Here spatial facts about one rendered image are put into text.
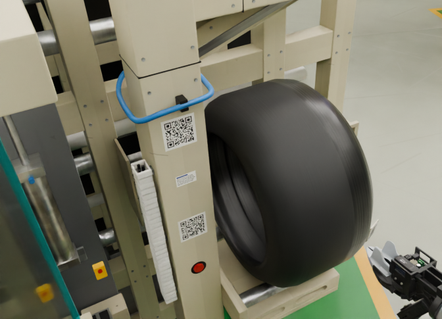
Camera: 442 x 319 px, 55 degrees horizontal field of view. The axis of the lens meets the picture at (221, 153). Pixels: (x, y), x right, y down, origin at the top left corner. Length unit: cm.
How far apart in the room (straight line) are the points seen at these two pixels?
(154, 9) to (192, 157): 34
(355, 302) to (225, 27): 167
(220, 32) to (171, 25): 53
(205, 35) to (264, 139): 44
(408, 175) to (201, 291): 228
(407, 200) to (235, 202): 178
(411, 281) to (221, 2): 78
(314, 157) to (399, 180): 226
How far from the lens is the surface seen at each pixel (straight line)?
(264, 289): 135
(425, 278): 97
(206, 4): 114
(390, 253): 105
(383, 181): 322
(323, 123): 107
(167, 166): 96
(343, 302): 248
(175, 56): 85
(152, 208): 103
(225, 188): 151
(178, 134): 92
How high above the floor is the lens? 201
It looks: 36 degrees down
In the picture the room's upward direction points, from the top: 4 degrees counter-clockwise
